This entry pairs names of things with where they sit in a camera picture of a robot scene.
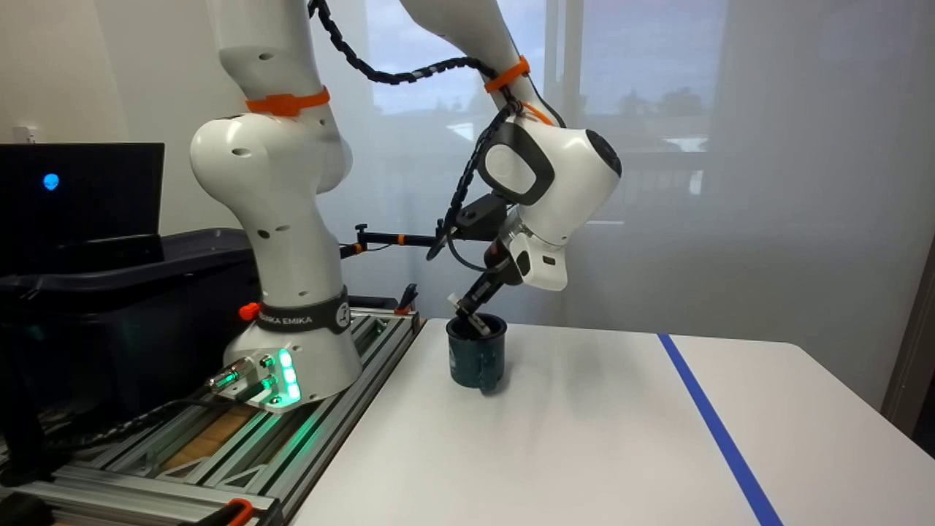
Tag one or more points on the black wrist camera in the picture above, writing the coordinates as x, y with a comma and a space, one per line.
482, 210

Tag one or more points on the aluminium extrusion base frame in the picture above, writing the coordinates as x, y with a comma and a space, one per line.
292, 441

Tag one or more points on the orange round knob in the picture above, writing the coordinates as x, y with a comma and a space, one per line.
248, 311

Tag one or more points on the blue tape stripe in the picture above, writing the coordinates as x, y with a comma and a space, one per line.
717, 423

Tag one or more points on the sheer white curtain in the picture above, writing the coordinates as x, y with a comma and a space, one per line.
798, 194

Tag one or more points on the orange and black clamp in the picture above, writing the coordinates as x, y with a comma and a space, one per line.
239, 511

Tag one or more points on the dark teal speckled cup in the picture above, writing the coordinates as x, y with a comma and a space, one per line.
476, 365

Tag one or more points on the dark brown furniture edge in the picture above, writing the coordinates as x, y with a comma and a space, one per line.
914, 369

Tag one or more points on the black monitor with blue light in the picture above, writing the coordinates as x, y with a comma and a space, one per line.
82, 206

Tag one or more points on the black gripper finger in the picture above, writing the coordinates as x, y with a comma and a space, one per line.
473, 295
485, 301

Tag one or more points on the small black orange clamp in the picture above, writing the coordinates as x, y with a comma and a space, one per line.
407, 298

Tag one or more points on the black cabinet box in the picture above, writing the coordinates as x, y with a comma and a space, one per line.
147, 321

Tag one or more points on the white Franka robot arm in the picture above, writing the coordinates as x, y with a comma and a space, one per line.
282, 194

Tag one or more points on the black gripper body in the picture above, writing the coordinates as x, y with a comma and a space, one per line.
502, 264

